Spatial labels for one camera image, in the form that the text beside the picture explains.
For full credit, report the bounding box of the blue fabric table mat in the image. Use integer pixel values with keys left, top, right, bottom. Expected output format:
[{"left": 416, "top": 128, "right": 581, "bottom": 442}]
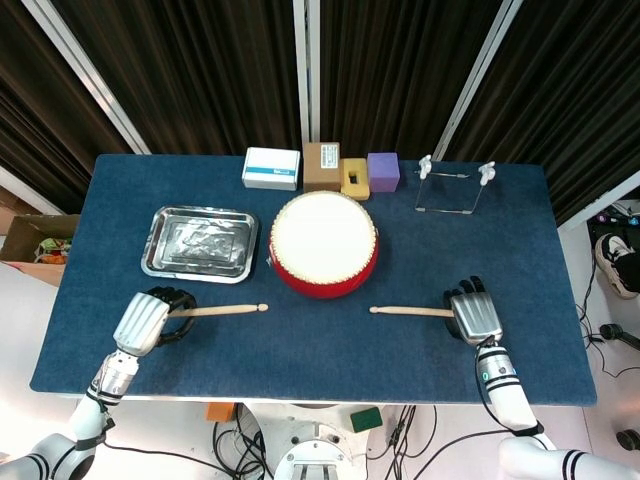
[{"left": 28, "top": 153, "right": 598, "bottom": 407}]

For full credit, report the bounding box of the purple foam cube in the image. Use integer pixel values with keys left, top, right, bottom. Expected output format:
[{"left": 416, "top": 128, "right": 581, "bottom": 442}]
[{"left": 367, "top": 151, "right": 402, "bottom": 194}]

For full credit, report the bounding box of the white box blue stripe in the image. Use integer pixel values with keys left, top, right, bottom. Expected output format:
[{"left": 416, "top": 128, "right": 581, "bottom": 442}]
[{"left": 241, "top": 146, "right": 302, "bottom": 192}]

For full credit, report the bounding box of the wooden drumstick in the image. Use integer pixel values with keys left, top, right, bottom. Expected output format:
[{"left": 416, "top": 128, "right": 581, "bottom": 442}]
[
  {"left": 169, "top": 303, "right": 270, "bottom": 319},
  {"left": 369, "top": 305, "right": 454, "bottom": 319}
]

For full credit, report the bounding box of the black white sneaker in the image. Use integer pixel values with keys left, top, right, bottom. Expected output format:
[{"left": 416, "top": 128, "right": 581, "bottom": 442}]
[{"left": 594, "top": 232, "right": 640, "bottom": 300}]

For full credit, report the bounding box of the white frame post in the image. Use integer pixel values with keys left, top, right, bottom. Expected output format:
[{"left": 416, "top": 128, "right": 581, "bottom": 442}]
[
  {"left": 432, "top": 0, "right": 525, "bottom": 161},
  {"left": 292, "top": 0, "right": 322, "bottom": 146},
  {"left": 20, "top": 0, "right": 152, "bottom": 155}
]

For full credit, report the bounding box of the green block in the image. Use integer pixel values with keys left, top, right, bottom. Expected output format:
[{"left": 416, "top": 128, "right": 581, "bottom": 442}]
[{"left": 349, "top": 406, "right": 384, "bottom": 434}]

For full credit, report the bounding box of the white robot torso base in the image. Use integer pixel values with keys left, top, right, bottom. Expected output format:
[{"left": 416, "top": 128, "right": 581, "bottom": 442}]
[{"left": 244, "top": 402, "right": 369, "bottom": 480}]

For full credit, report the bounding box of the dark brown pleated curtain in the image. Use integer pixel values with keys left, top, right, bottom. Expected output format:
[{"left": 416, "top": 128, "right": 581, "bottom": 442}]
[{"left": 0, "top": 0, "right": 640, "bottom": 226}]

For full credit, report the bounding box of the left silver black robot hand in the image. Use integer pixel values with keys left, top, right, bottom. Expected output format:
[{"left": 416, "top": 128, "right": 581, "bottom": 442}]
[{"left": 112, "top": 285, "right": 198, "bottom": 357}]

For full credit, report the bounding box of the brown cardboard box white label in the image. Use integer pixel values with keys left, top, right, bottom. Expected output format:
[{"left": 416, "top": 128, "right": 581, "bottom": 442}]
[{"left": 302, "top": 141, "right": 343, "bottom": 194}]

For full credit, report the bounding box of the metal wire stand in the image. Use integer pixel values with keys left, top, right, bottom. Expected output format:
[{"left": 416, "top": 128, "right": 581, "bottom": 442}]
[{"left": 414, "top": 167, "right": 489, "bottom": 215}]

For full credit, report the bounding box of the red drum white skin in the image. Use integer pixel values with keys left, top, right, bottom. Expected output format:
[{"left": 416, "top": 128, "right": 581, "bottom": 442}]
[{"left": 268, "top": 190, "right": 381, "bottom": 300}]

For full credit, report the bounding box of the open cardboard box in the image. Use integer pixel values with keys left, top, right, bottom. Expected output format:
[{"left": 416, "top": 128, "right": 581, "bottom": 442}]
[{"left": 0, "top": 213, "right": 81, "bottom": 287}]

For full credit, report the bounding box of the shiny metal tray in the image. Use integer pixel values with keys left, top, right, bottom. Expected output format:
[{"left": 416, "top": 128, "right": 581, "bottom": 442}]
[{"left": 140, "top": 205, "right": 261, "bottom": 285}]

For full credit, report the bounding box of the yellow sponge block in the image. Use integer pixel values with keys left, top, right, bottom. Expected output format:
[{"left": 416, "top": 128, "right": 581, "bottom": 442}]
[{"left": 340, "top": 157, "right": 372, "bottom": 199}]

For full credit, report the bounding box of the orange box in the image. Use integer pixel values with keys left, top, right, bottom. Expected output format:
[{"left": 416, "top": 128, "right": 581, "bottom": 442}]
[{"left": 205, "top": 402, "right": 237, "bottom": 424}]

